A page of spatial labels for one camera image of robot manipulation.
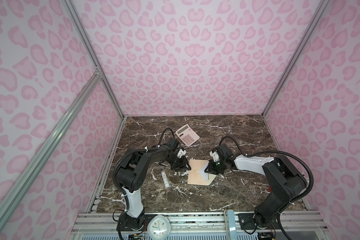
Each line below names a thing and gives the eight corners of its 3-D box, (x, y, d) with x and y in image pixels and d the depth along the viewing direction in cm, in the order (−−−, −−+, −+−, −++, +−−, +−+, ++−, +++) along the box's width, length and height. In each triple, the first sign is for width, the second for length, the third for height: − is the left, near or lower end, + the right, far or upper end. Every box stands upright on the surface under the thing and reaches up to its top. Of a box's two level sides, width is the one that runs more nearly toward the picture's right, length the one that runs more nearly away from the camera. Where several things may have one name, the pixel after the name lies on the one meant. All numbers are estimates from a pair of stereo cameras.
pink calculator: (188, 146, 104) (188, 143, 101) (175, 133, 111) (175, 130, 108) (199, 139, 108) (200, 135, 105) (187, 127, 116) (187, 123, 113)
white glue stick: (165, 188, 86) (165, 187, 84) (160, 172, 92) (160, 171, 90) (170, 187, 87) (169, 185, 85) (165, 171, 93) (164, 169, 91)
